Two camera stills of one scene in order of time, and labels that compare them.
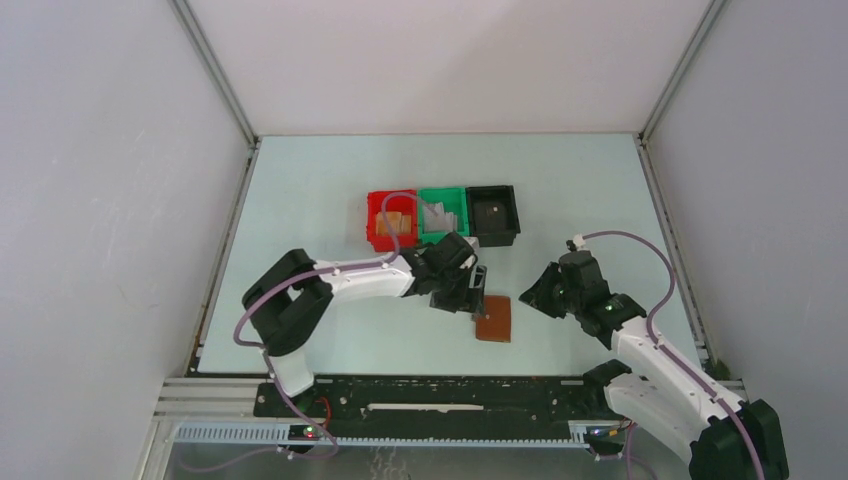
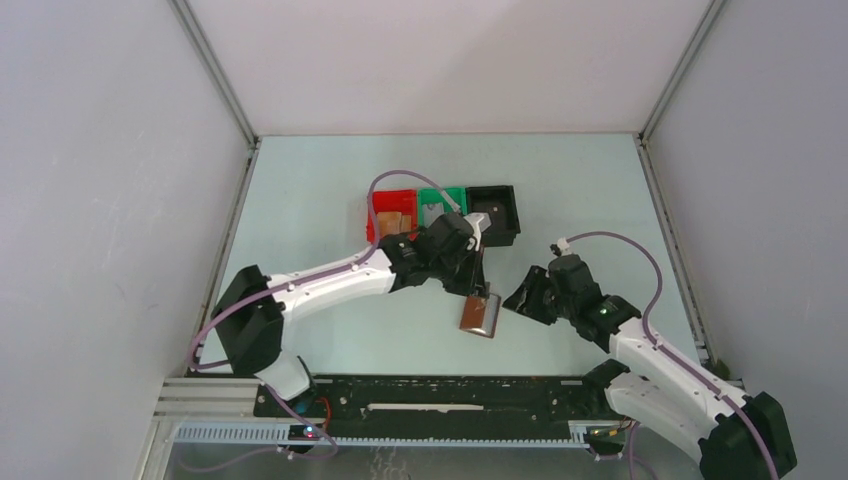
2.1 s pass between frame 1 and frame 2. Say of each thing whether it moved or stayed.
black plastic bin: stayed
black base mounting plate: stayed
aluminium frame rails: stayed
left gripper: moved
